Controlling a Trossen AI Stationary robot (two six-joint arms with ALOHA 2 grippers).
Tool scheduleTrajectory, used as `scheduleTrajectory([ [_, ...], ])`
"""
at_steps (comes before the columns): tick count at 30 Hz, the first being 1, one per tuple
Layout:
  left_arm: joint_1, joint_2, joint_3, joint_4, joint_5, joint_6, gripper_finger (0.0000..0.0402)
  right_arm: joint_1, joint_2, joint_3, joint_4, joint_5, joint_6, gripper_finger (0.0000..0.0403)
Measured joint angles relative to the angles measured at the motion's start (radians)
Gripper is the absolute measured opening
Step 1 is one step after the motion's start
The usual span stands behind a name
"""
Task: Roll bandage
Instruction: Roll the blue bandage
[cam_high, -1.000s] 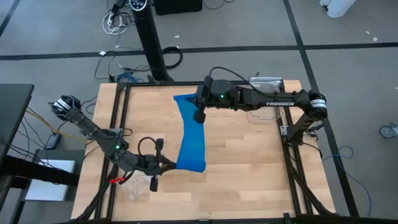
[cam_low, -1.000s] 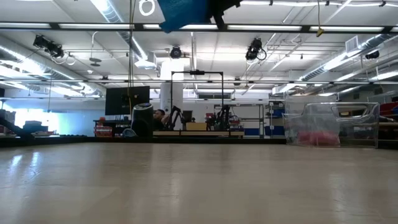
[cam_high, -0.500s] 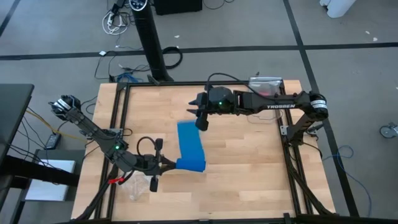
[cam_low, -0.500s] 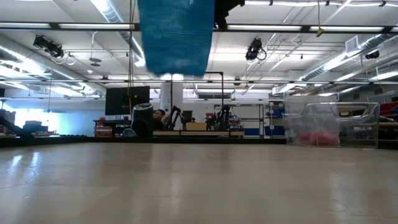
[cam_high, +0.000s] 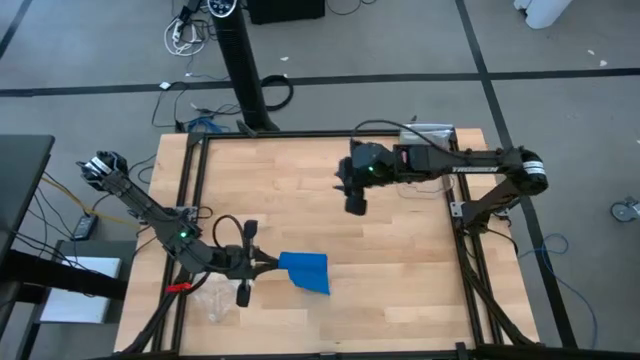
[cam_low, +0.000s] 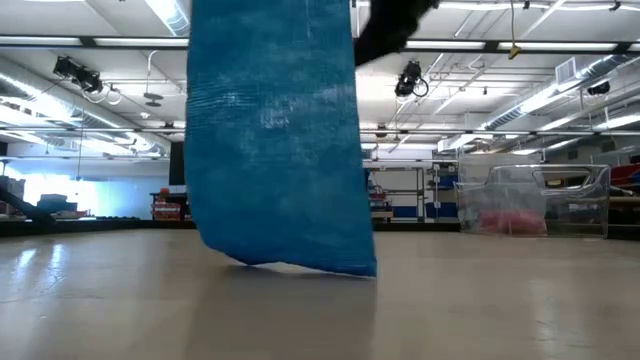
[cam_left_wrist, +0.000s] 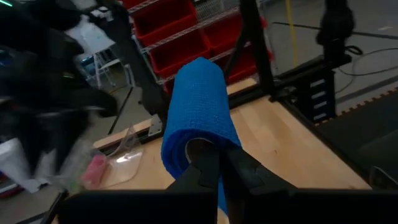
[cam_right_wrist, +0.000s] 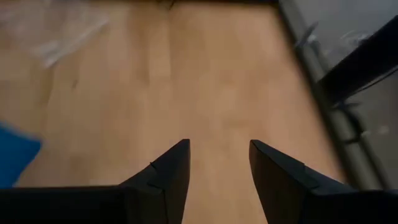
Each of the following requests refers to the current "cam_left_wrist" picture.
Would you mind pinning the clear plastic container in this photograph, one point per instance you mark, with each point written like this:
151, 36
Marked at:
124, 165

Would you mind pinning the black table-level camera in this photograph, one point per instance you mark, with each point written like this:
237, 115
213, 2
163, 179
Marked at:
335, 25

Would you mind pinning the pink bandage roll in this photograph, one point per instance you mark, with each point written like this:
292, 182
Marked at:
93, 171

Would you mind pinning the red storage bin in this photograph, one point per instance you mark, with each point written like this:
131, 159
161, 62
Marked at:
180, 54
164, 21
245, 67
222, 29

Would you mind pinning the black aluminium table frame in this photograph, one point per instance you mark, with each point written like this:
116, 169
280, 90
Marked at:
255, 46

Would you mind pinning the white table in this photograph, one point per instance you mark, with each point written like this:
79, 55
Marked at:
90, 37

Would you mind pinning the black vented box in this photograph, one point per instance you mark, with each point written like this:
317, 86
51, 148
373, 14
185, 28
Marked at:
318, 96

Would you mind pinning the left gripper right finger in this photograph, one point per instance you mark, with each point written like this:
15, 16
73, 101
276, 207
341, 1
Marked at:
245, 174

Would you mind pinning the blue elastic bandage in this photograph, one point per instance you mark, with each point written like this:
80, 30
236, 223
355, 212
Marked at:
199, 102

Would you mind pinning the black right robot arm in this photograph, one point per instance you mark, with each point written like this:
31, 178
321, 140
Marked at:
133, 62

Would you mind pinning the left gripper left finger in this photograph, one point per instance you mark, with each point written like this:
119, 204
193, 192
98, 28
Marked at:
203, 174

